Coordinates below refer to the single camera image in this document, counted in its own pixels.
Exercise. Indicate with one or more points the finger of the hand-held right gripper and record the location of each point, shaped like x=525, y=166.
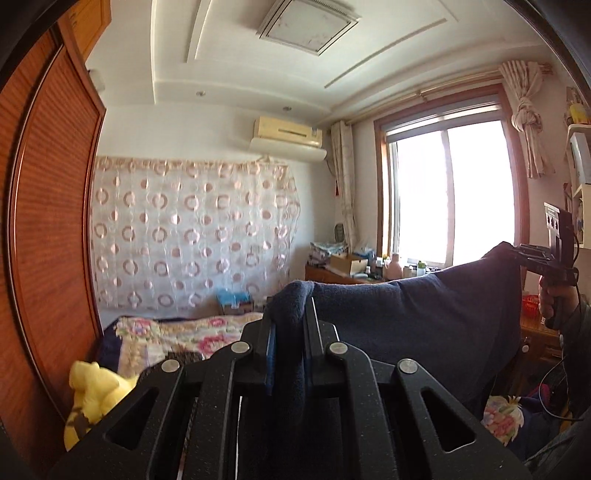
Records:
x=533, y=251
x=534, y=265

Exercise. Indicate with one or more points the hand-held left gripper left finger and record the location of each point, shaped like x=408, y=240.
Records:
x=270, y=355

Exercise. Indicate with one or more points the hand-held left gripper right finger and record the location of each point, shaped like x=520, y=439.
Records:
x=310, y=337

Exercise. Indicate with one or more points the navy printed t-shirt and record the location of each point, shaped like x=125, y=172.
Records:
x=415, y=314

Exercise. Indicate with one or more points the person's right forearm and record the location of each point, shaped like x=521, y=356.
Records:
x=579, y=360

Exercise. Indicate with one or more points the person's right hand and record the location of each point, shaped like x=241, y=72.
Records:
x=571, y=304

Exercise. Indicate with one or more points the red basket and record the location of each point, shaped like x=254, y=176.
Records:
x=531, y=307

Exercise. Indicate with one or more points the wooden low cabinet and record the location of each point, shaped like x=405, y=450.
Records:
x=332, y=276

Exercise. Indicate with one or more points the blue tissue box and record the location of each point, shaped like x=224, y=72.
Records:
x=233, y=301

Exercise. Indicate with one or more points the cardboard box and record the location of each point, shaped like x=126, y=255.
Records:
x=348, y=265

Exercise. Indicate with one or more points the floral blanket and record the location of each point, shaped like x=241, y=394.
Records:
x=184, y=334

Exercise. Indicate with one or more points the wooden framed window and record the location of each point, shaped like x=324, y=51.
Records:
x=448, y=194

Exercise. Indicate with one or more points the grey oval fan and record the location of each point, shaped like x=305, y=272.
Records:
x=339, y=232

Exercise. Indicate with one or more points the tied beige curtain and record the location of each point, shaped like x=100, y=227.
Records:
x=528, y=120

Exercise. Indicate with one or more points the circle patterned sheer curtain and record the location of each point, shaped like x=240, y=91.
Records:
x=184, y=230

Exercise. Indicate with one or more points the beige window curtain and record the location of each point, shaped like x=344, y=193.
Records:
x=345, y=184

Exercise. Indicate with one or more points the yellow plush toy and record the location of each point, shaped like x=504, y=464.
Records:
x=99, y=392

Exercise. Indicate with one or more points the curtain rod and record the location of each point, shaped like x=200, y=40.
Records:
x=415, y=94

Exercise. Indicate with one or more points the beige air conditioner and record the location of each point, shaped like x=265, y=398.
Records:
x=286, y=129

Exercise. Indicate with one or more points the brown slatted wardrobe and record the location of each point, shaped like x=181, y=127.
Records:
x=46, y=230

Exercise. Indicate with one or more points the square ceiling light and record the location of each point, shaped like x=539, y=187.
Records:
x=307, y=23

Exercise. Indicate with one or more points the wooden overhead cabinet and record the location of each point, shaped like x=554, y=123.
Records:
x=90, y=23

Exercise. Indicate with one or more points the white wall shelf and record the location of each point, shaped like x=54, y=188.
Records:
x=579, y=152

